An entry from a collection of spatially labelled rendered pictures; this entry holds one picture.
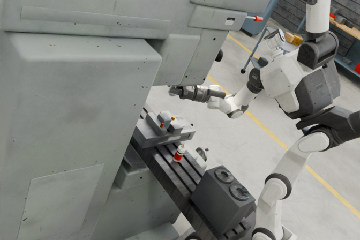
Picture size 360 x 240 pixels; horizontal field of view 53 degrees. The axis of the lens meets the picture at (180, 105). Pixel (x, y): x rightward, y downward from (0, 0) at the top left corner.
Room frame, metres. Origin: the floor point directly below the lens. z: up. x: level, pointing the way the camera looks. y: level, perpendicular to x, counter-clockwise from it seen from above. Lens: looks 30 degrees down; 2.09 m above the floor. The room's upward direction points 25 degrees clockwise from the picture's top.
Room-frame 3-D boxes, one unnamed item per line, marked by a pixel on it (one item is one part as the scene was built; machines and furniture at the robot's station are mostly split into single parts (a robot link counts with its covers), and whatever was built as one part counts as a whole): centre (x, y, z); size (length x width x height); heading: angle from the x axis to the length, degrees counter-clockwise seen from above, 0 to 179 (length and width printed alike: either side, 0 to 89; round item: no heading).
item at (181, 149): (1.50, -0.10, 0.99); 0.04 x 0.04 x 0.11
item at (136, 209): (1.65, 0.05, 0.43); 0.81 x 0.32 x 0.60; 141
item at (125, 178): (1.63, 0.06, 0.79); 0.50 x 0.35 x 0.12; 141
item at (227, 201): (1.26, -0.35, 1.03); 0.22 x 0.12 x 0.20; 52
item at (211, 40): (1.63, 0.07, 1.47); 0.21 x 0.19 x 0.32; 51
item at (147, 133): (1.64, 0.02, 0.99); 0.35 x 0.15 x 0.11; 140
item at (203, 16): (1.60, 0.09, 1.68); 0.34 x 0.24 x 0.10; 141
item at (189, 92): (1.67, -0.02, 1.23); 0.13 x 0.12 x 0.10; 26
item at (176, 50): (1.49, 0.19, 1.47); 0.24 x 0.19 x 0.26; 51
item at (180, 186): (1.59, 0.01, 0.89); 1.24 x 0.23 x 0.08; 51
